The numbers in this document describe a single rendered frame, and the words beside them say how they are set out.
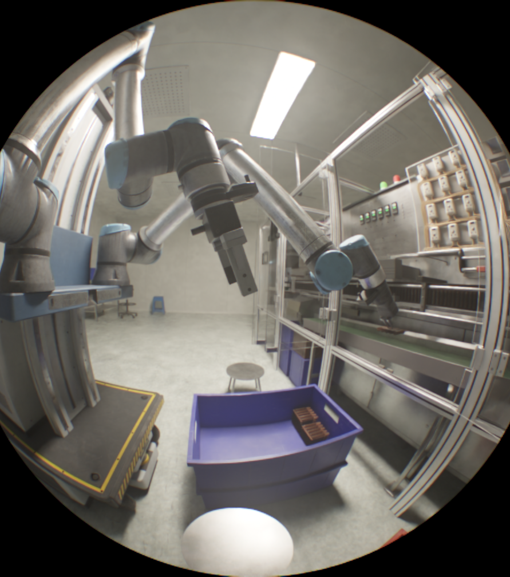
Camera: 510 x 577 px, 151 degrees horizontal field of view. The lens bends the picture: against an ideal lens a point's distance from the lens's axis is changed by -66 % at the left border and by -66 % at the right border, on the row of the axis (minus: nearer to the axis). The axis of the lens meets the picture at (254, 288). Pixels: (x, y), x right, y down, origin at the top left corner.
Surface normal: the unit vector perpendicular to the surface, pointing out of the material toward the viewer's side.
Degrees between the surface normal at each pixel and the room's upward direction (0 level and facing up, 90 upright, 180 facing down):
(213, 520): 0
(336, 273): 94
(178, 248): 90
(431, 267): 90
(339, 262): 94
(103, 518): 0
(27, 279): 70
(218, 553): 0
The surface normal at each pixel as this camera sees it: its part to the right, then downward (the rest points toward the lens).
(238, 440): 0.04, -1.00
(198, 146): 0.31, 0.16
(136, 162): 0.59, 0.69
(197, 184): -0.12, 0.31
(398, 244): -0.98, -0.04
